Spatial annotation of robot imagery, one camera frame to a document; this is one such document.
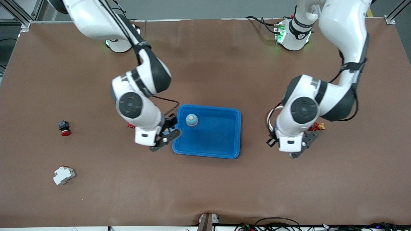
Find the blue plastic tray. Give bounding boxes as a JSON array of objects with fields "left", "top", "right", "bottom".
[{"left": 172, "top": 104, "right": 242, "bottom": 159}]

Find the black red emergency button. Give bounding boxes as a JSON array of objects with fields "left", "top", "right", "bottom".
[{"left": 58, "top": 120, "right": 72, "bottom": 137}]

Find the white circuit breaker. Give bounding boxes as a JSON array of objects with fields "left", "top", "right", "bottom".
[{"left": 53, "top": 166, "right": 76, "bottom": 186}]

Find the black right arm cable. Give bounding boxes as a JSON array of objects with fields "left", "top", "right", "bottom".
[{"left": 96, "top": 0, "right": 179, "bottom": 116}]

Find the brown post metal clamp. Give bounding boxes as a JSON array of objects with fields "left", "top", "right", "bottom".
[{"left": 197, "top": 212, "right": 221, "bottom": 231}]

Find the black arm base cable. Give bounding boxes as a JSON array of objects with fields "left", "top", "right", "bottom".
[{"left": 246, "top": 15, "right": 277, "bottom": 34}]

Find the black floor cable bundle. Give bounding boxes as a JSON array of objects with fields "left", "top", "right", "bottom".
[{"left": 234, "top": 217, "right": 411, "bottom": 231}]

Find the aluminium frame strut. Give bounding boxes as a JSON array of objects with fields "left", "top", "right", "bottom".
[
  {"left": 0, "top": 0, "right": 44, "bottom": 32},
  {"left": 385, "top": 0, "right": 411, "bottom": 25}
]

